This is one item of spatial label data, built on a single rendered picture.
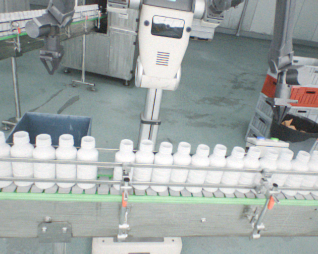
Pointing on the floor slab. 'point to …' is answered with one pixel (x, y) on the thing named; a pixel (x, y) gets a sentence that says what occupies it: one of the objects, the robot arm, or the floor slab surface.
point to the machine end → (107, 46)
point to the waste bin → (312, 128)
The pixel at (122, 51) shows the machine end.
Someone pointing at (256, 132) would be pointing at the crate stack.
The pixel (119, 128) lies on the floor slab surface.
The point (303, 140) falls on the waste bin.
